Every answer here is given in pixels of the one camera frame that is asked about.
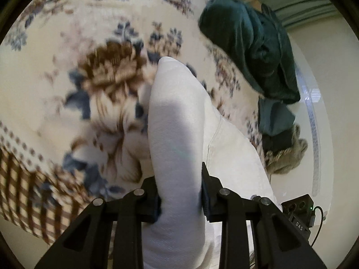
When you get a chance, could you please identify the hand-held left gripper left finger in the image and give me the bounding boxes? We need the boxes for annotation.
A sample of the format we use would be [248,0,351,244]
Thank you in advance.
[34,175,162,269]

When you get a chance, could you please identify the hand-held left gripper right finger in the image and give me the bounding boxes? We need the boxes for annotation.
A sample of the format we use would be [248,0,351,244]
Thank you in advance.
[200,162,327,269]

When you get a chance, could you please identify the white pants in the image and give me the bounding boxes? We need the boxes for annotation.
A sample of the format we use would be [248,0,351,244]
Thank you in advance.
[140,56,282,269]

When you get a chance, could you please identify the white headboard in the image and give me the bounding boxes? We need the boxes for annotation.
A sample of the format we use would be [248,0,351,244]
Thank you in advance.
[268,59,333,222]

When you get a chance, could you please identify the grey green scarf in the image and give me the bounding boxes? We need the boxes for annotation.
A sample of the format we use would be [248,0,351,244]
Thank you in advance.
[259,124,308,174]

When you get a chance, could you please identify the dark garment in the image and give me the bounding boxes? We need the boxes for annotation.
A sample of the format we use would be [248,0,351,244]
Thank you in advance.
[262,129,293,153]

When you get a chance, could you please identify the blue grey garment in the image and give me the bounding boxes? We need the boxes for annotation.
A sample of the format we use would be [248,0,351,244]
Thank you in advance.
[258,98,296,138]

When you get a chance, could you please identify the dark green blanket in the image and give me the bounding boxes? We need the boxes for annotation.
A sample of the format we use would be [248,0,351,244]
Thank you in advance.
[198,0,301,105]

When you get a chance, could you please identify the floral bed sheet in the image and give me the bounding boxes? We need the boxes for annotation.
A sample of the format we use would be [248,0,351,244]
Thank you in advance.
[0,0,270,244]

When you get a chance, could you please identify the green striped curtain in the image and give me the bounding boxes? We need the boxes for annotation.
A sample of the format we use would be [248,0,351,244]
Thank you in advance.
[213,0,340,30]

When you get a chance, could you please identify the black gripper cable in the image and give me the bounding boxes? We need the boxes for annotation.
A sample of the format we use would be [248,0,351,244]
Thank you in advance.
[309,206,325,247]

